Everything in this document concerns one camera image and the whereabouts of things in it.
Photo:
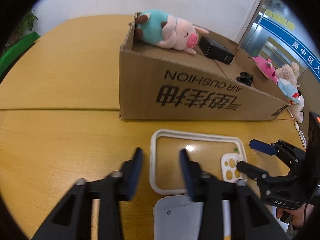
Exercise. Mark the white earbud case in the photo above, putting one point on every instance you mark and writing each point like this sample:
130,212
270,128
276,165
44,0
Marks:
297,126

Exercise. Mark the pink pig plush toy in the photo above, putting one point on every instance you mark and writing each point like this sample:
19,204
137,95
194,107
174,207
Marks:
165,31

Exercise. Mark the potted green plant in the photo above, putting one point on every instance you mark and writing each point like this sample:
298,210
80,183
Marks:
23,27

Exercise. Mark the right hand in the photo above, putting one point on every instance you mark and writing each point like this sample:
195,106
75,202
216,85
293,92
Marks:
299,217

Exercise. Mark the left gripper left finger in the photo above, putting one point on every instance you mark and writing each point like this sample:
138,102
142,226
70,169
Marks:
71,218

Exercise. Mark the white paper card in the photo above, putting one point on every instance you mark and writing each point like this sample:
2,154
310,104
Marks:
177,217

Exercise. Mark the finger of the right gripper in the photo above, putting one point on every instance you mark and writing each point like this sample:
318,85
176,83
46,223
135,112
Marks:
251,171
290,155

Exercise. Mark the beige bunny plush toy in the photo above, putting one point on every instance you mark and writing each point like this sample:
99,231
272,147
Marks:
289,72

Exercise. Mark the small black product box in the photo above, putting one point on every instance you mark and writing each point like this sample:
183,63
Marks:
215,51

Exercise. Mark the green cloth side table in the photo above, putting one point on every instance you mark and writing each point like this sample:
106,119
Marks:
11,55

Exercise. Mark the black sunglasses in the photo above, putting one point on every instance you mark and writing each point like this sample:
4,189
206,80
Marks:
245,78

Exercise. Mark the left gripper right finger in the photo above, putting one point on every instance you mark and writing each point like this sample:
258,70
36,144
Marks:
249,218

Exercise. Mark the pink bear plush toy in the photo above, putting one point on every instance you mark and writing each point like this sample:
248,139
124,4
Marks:
267,68

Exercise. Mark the white tag label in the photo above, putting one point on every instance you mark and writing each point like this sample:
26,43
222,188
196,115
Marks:
303,140

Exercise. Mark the blue elephant plush toy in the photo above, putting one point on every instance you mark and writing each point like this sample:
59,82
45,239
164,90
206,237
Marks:
290,92

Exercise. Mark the yellow sticky notes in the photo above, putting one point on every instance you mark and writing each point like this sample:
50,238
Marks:
280,19

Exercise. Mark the cardboard box tray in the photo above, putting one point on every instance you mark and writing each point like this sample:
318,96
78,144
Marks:
167,84

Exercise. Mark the white dog plush toy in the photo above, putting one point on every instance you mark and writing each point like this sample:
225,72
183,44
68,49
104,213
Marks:
297,109

